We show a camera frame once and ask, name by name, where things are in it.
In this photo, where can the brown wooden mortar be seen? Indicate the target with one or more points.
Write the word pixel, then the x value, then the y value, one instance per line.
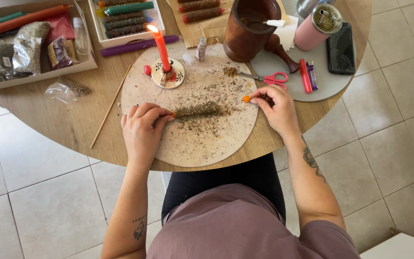
pixel 243 43

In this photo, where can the small glitter bottle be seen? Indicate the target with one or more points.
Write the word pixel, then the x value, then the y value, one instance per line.
pixel 201 49

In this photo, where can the thin wooden stick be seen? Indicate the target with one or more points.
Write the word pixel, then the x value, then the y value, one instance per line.
pixel 110 107

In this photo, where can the small white cardboard box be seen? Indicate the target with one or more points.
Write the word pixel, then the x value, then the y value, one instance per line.
pixel 158 27

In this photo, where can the small red wax piece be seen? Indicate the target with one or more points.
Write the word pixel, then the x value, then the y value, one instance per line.
pixel 147 70

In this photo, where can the large white cardboard box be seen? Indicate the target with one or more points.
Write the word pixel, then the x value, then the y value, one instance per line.
pixel 41 77

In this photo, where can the person's mauve shirt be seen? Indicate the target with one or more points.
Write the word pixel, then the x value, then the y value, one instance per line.
pixel 235 230

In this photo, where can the person's black trousers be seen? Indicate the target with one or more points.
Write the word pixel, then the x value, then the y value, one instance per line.
pixel 225 176

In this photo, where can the herb-coated red candle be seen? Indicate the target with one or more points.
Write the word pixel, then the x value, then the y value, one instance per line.
pixel 203 15
pixel 189 1
pixel 199 5

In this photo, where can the round speckled white board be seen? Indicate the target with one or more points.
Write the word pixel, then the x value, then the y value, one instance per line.
pixel 199 144

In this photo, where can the white ceramic candle holder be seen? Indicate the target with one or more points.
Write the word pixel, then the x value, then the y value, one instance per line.
pixel 175 70

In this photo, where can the brown wooden pestle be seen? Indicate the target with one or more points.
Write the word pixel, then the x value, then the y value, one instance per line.
pixel 282 54

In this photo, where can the red stick lighter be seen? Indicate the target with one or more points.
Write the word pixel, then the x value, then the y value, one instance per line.
pixel 305 77

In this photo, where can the purple lighter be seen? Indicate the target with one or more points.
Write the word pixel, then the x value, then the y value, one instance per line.
pixel 312 76

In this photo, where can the purple candle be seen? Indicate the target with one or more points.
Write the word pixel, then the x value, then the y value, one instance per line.
pixel 135 46

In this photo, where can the white paper napkin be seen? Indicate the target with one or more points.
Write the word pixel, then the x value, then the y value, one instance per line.
pixel 289 34

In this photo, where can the pink powder bag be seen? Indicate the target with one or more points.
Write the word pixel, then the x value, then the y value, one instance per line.
pixel 61 25

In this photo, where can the steel thermos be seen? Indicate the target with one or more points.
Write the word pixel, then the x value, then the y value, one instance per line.
pixel 307 5

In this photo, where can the heap of clear herb bags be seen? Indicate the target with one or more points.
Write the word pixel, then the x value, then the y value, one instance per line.
pixel 27 54

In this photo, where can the person's left hand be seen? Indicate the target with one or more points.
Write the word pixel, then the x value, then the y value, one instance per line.
pixel 142 133

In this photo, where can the long plain orange candle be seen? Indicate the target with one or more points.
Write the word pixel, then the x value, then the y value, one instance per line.
pixel 23 19

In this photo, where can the teal candle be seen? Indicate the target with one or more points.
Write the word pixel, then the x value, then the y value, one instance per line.
pixel 129 8

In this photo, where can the small clear vial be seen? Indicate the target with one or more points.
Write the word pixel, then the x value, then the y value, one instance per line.
pixel 188 59

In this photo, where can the clear spray bottle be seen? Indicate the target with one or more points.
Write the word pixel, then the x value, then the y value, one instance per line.
pixel 80 37

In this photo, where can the person's right hand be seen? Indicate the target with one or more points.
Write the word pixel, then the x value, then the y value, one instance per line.
pixel 282 111

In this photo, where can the pink mate cup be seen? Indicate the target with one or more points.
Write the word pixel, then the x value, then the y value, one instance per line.
pixel 307 36

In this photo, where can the black phone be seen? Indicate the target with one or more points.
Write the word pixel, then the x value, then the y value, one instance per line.
pixel 341 50

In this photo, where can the round grey mat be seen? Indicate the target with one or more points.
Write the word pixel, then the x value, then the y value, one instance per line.
pixel 331 84

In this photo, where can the herb-coated orange candle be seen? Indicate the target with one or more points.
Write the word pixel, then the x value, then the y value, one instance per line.
pixel 199 110

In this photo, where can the small pile of dried herbs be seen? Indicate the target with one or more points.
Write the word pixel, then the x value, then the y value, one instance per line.
pixel 230 71

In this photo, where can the nearly empty clear plastic bag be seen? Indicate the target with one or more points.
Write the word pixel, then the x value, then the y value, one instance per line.
pixel 68 89

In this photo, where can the lit red candle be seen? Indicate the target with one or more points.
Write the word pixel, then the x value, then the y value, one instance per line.
pixel 162 50

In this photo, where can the brown paper bag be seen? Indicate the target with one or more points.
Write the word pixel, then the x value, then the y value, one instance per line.
pixel 199 32

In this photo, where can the metal drinking straw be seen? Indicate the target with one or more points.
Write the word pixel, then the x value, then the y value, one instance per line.
pixel 323 13

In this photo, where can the white furniture top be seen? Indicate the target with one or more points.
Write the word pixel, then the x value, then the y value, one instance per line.
pixel 404 248

